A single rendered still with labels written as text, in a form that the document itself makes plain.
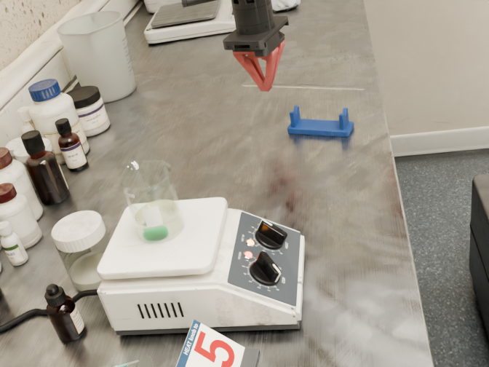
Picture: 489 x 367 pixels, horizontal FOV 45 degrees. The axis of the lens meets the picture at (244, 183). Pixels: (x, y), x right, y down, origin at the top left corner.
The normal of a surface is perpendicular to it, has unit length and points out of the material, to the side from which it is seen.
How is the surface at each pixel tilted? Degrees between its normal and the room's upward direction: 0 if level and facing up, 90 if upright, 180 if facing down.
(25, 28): 90
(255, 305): 90
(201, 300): 90
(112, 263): 0
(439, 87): 90
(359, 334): 0
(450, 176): 0
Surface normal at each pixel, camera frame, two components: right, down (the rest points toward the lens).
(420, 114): -0.11, 0.55
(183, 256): -0.18, -0.83
